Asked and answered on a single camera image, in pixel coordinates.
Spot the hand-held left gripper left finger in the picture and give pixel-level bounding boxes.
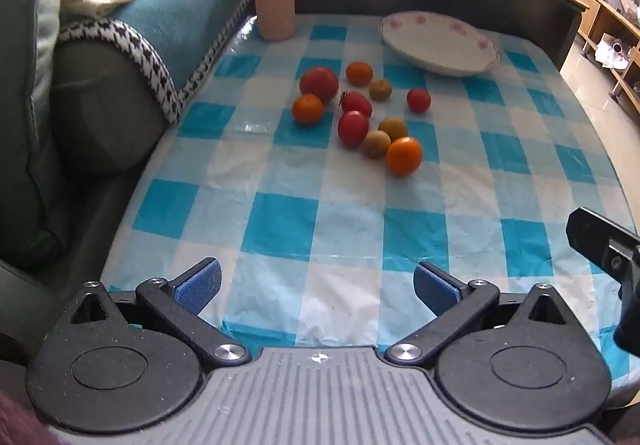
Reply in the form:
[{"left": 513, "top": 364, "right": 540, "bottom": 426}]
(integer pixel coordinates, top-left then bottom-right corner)
[{"left": 60, "top": 257, "right": 252, "bottom": 369}]

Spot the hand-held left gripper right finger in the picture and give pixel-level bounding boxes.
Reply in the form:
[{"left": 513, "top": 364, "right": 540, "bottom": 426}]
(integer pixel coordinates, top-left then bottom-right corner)
[{"left": 384, "top": 261, "right": 581, "bottom": 367}]

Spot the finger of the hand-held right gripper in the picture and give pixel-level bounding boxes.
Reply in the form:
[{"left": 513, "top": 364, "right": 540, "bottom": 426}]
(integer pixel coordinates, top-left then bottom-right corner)
[{"left": 566, "top": 207, "right": 640, "bottom": 285}]

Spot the orange tangerine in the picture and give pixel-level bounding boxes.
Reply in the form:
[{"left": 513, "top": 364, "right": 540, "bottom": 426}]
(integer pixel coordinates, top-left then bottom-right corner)
[
  {"left": 346, "top": 62, "right": 374, "bottom": 86},
  {"left": 386, "top": 136, "right": 424, "bottom": 176},
  {"left": 292, "top": 94, "right": 325, "bottom": 126}
]

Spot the oval red cherry tomato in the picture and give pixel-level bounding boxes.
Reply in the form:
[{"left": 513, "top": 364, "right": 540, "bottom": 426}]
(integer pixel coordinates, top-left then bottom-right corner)
[{"left": 337, "top": 110, "right": 370, "bottom": 148}]

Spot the small round cherry tomato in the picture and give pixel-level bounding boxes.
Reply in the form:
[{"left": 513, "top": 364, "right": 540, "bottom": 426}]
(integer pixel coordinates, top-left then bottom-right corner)
[{"left": 406, "top": 88, "right": 432, "bottom": 114}]

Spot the red cherry tomato with calyx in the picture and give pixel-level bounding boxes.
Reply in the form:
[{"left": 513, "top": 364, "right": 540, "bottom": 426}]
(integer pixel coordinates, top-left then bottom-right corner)
[{"left": 340, "top": 91, "right": 373, "bottom": 118}]

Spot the large red tomato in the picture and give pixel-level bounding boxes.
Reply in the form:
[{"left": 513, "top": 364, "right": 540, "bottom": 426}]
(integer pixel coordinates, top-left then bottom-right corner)
[{"left": 299, "top": 66, "right": 340, "bottom": 102}]

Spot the white floral plate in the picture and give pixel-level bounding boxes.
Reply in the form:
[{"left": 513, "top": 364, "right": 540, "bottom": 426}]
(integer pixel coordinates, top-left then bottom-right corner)
[{"left": 378, "top": 11, "right": 502, "bottom": 76}]

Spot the blue white checkered tablecloth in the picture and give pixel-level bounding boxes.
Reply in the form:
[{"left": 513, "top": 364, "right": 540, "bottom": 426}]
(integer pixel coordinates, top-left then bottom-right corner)
[{"left": 102, "top": 15, "right": 632, "bottom": 378}]

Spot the green leather sofa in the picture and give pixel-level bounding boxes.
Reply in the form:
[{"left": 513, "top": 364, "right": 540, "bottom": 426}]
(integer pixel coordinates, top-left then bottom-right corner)
[{"left": 0, "top": 0, "right": 173, "bottom": 361}]

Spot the wooden low cabinet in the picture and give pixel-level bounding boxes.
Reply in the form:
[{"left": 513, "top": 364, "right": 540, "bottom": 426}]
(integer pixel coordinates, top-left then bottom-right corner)
[{"left": 559, "top": 0, "right": 640, "bottom": 116}]

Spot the maroon clothing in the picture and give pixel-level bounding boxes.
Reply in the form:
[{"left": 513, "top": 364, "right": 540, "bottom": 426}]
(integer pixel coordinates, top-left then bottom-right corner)
[{"left": 0, "top": 391, "right": 52, "bottom": 445}]

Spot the teal blanket houndstooth trim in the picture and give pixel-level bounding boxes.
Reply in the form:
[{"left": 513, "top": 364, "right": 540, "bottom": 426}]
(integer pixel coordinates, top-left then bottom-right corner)
[{"left": 57, "top": 0, "right": 257, "bottom": 126}]

